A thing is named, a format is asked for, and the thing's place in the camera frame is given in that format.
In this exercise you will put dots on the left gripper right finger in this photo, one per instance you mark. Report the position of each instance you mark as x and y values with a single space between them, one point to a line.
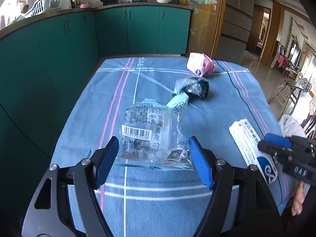
201 164

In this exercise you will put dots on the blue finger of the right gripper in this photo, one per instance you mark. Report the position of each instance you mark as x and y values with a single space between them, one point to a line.
279 140
271 150

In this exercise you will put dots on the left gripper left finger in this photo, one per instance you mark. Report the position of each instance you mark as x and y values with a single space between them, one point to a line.
103 161

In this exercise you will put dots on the white ointment box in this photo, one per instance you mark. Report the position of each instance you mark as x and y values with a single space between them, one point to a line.
247 141

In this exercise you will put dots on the clear printed plastic wrapper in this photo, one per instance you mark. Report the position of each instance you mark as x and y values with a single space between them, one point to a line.
151 135

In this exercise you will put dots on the dark green bag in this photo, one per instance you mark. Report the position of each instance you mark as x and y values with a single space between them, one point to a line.
193 86

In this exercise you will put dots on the pink plastic bag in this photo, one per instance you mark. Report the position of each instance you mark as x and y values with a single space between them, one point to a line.
200 64

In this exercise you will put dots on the white lined trash bin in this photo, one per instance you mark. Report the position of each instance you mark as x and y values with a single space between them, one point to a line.
289 127

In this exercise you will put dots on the teal lower kitchen cabinets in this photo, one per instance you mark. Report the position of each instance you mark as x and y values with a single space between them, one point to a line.
45 63

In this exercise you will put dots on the person's right hand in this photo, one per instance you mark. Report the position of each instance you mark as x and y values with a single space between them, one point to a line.
298 200

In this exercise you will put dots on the wooden bench stool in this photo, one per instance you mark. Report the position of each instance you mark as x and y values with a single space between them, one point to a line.
287 96

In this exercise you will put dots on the blue striped tablecloth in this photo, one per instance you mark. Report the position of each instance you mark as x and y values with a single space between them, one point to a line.
152 189

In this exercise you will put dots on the silver refrigerator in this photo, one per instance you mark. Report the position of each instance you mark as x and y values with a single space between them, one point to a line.
235 30

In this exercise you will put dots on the dark small pot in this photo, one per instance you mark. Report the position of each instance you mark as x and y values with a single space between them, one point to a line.
177 2

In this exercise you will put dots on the white bowl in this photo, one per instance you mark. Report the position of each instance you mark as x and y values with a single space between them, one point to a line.
163 1

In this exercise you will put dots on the pink container on counter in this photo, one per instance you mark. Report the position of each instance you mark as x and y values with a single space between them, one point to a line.
85 5

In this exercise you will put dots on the white dish rack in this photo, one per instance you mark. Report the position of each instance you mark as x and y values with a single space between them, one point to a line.
39 7

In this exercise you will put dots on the wooden sliding door frame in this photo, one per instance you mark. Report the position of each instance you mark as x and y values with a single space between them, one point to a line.
205 26

